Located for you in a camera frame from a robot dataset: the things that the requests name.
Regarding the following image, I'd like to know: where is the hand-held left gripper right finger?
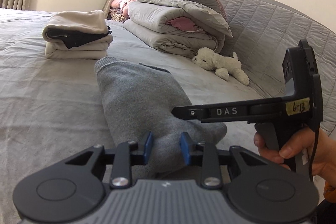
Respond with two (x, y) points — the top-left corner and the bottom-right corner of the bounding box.
(179, 132), (267, 188)

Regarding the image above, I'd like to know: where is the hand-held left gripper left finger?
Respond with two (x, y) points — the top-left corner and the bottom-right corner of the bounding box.
(64, 131), (154, 188)

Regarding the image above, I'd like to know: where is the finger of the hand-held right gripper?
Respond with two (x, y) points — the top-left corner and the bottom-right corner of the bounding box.
(171, 105), (210, 123)

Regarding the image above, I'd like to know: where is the grey knit cat-print sweater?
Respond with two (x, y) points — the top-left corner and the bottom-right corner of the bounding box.
(94, 56), (227, 178)

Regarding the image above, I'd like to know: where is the pile of pink clothes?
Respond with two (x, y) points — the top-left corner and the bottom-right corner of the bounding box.
(109, 0), (137, 23)

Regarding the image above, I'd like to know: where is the person's right hand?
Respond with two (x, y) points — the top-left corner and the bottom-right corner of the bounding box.
(253, 128), (336, 178)

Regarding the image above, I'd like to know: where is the white plush dog toy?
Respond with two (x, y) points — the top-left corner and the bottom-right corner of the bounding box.
(192, 47), (249, 86)

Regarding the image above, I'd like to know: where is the grey quilted headboard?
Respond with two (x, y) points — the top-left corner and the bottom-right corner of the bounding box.
(215, 0), (336, 135)

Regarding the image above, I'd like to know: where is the folded grey duvet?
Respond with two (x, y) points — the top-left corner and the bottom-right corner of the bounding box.
(123, 0), (226, 59)

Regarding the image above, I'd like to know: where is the person's orange clothing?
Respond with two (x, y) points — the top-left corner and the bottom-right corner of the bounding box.
(323, 182), (336, 201)

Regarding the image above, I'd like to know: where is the folded white garment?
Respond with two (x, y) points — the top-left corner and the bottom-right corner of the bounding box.
(45, 34), (114, 60)

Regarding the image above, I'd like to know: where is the folded black garment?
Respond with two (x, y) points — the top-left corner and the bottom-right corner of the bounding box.
(49, 27), (112, 49)

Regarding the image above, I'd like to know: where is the folded cream sweatshirt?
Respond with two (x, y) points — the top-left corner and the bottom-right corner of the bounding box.
(42, 10), (112, 42)

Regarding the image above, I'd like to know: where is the black cable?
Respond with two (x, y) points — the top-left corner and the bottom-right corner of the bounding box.
(310, 123), (321, 182)

